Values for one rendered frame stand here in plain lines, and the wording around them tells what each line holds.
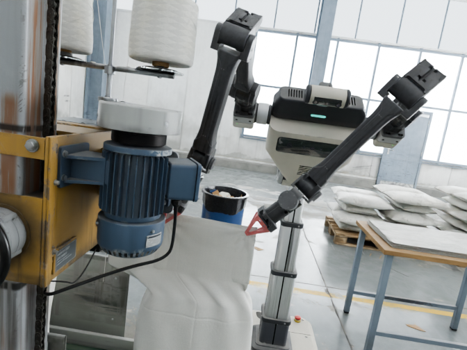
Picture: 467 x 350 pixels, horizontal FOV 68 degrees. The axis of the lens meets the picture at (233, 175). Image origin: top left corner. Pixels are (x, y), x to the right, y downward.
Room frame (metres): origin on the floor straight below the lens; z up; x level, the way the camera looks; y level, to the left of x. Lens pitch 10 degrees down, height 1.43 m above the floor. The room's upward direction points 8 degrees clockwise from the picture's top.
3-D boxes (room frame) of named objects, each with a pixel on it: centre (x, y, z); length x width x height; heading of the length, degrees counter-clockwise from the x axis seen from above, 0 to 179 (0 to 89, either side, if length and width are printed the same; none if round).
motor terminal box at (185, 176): (0.82, 0.13, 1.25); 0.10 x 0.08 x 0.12; 23
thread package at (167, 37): (0.92, 0.22, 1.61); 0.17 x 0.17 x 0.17
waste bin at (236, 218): (3.39, 0.06, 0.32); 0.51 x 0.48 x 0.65; 178
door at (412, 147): (8.86, -4.19, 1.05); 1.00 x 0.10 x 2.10; 88
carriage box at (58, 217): (0.82, 0.46, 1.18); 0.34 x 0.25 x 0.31; 178
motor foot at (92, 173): (0.74, 0.31, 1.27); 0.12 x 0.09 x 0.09; 178
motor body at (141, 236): (0.78, 0.22, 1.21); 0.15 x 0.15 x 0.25
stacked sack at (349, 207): (4.54, -1.66, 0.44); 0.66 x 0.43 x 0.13; 178
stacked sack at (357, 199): (4.32, -1.67, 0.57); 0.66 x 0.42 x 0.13; 80
